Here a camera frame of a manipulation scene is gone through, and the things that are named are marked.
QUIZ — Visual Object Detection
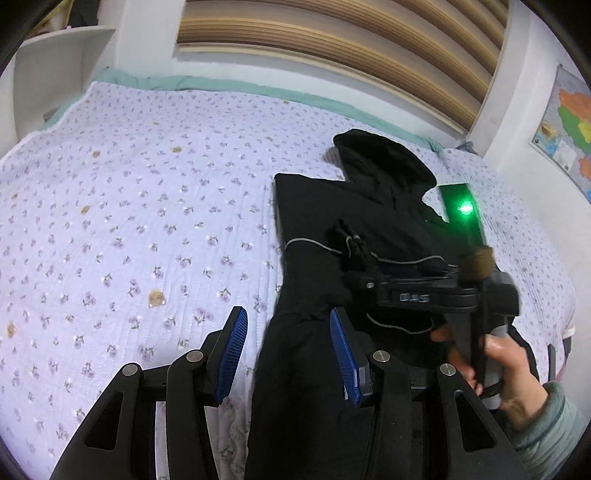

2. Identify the wall map poster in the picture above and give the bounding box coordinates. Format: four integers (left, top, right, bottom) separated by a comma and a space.
529, 64, 591, 205

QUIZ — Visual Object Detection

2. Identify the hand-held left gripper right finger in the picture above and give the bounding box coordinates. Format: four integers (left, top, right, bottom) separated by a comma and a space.
329, 308, 532, 480

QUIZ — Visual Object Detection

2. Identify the wooden slatted headboard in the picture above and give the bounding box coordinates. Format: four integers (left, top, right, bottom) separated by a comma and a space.
176, 0, 509, 133

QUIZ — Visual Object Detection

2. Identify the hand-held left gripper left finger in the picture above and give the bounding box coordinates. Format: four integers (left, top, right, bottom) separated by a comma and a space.
48, 306, 249, 480

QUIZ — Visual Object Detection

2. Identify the floral quilted bedspread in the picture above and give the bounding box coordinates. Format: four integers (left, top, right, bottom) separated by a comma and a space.
0, 80, 579, 480

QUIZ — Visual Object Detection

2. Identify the person's right forearm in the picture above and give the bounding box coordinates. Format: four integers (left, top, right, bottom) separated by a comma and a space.
508, 381, 588, 468

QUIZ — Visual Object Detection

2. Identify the person's right hand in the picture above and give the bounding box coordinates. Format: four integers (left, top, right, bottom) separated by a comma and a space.
431, 323, 550, 432

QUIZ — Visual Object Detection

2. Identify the black jacket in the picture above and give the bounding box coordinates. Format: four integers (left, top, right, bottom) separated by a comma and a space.
243, 129, 542, 480

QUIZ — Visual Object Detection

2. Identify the green bed sheet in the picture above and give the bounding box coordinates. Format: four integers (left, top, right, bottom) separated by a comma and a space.
44, 66, 445, 154

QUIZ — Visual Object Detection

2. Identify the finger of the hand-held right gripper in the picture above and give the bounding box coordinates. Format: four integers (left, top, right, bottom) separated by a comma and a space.
347, 234, 377, 274
334, 220, 355, 252

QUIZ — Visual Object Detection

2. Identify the white shelf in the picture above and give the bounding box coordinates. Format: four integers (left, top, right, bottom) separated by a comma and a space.
11, 25, 119, 139

